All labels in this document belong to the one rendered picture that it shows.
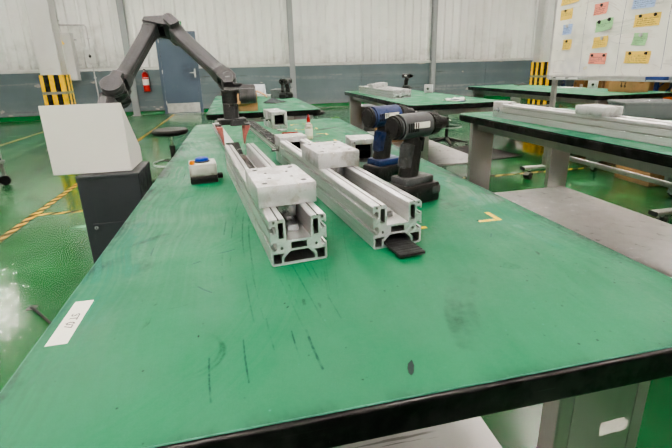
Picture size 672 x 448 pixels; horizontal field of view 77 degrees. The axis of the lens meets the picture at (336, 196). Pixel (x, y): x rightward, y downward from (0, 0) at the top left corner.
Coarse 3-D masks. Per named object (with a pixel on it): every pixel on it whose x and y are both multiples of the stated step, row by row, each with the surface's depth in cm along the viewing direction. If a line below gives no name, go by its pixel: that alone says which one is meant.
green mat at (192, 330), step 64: (320, 128) 239; (192, 192) 120; (448, 192) 113; (128, 256) 79; (192, 256) 78; (256, 256) 78; (384, 256) 76; (448, 256) 76; (512, 256) 75; (576, 256) 74; (128, 320) 59; (192, 320) 58; (256, 320) 58; (320, 320) 58; (384, 320) 57; (448, 320) 57; (512, 320) 56; (576, 320) 56; (640, 320) 56; (64, 384) 47; (128, 384) 47; (192, 384) 46; (256, 384) 46; (320, 384) 46; (384, 384) 46; (448, 384) 45
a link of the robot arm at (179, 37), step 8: (168, 16) 169; (168, 24) 168; (176, 24) 169; (176, 32) 169; (184, 32) 170; (176, 40) 170; (184, 40) 168; (192, 40) 168; (184, 48) 168; (192, 48) 166; (200, 48) 166; (192, 56) 167; (200, 56) 164; (208, 56) 165; (200, 64) 166; (208, 64) 163; (216, 64) 162; (208, 72) 164; (216, 72) 160; (232, 72) 161; (216, 80) 163
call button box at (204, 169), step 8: (192, 160) 132; (208, 160) 131; (192, 168) 127; (200, 168) 127; (208, 168) 128; (216, 168) 129; (192, 176) 127; (200, 176) 128; (208, 176) 129; (216, 176) 129; (192, 184) 128
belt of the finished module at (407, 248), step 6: (396, 234) 84; (402, 234) 84; (390, 240) 81; (396, 240) 81; (402, 240) 81; (408, 240) 81; (390, 246) 78; (396, 246) 78; (402, 246) 78; (408, 246) 78; (414, 246) 78; (396, 252) 76; (402, 252) 76; (408, 252) 75; (414, 252) 75; (420, 252) 76
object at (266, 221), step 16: (240, 160) 119; (256, 160) 127; (240, 176) 105; (240, 192) 110; (256, 208) 85; (272, 208) 77; (304, 208) 77; (256, 224) 87; (272, 224) 71; (288, 224) 77; (304, 224) 78; (320, 224) 76; (272, 240) 72; (288, 240) 73; (304, 240) 76; (320, 240) 75; (272, 256) 73; (288, 256) 76; (304, 256) 76; (320, 256) 76
